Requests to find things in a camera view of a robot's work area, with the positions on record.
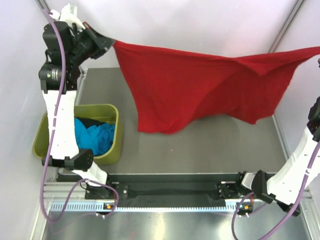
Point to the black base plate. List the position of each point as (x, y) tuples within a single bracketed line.
[(214, 190)]

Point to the black t shirt in bin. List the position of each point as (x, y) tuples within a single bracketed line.
[(88, 122)]

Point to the red t shirt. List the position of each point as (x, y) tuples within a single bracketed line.
[(172, 88)]

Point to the aluminium corner post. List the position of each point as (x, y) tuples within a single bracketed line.
[(298, 4), (43, 5)]

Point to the cyan t shirt in bin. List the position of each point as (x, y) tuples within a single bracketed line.
[(97, 138)]

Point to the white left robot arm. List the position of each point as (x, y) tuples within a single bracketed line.
[(59, 85)]

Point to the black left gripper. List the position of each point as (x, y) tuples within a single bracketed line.
[(102, 41)]

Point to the left aluminium corner post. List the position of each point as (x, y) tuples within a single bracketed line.
[(43, 5)]

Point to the right aluminium corner post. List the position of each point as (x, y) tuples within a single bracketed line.
[(298, 4)]

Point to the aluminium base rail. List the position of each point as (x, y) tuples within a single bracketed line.
[(68, 193)]

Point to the green plastic bin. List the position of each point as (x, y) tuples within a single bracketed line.
[(107, 113)]

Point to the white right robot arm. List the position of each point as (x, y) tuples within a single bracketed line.
[(285, 185)]

